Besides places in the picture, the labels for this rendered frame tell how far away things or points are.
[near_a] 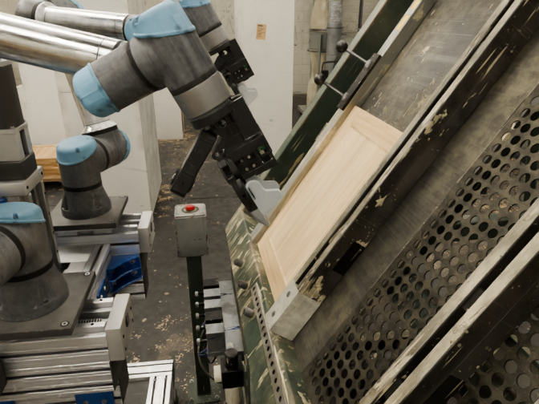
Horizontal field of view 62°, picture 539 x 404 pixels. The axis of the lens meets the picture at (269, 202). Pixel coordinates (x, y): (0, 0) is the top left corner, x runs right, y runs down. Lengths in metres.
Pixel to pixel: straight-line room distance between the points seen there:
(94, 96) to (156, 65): 0.10
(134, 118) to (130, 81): 2.88
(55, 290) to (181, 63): 0.64
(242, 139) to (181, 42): 0.16
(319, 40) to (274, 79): 2.14
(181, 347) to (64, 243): 1.15
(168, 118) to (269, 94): 1.76
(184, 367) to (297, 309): 1.38
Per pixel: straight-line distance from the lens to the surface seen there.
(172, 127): 6.27
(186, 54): 0.63
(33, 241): 1.02
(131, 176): 3.68
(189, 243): 1.74
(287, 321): 1.12
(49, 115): 5.49
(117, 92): 0.67
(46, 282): 1.08
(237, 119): 0.67
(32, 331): 1.06
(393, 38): 1.50
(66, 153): 1.46
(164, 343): 2.56
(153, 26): 0.63
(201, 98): 0.64
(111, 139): 1.56
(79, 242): 1.55
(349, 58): 1.70
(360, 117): 1.39
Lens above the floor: 1.64
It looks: 23 degrees down
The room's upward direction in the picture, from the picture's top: straight up
